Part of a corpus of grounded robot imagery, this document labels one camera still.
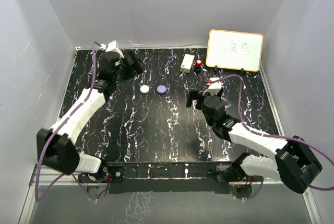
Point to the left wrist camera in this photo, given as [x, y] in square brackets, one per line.
[112, 47]

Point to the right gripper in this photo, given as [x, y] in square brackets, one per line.
[194, 95]

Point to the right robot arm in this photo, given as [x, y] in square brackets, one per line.
[268, 153]

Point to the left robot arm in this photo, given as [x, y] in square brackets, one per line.
[56, 145]

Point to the white earbud charging case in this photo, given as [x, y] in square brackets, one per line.
[144, 89]

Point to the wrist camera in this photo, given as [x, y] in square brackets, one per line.
[112, 47]
[214, 87]

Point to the white green box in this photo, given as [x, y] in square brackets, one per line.
[187, 63]

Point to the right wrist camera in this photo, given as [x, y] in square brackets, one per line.
[214, 87]

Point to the white whiteboard yellow frame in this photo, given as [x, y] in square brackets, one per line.
[234, 50]

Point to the aluminium frame rail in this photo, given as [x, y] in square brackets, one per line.
[180, 192]

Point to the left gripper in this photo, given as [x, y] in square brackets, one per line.
[137, 67]

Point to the red emergency stop button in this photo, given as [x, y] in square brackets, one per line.
[198, 65]

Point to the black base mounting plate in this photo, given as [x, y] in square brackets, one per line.
[198, 176]

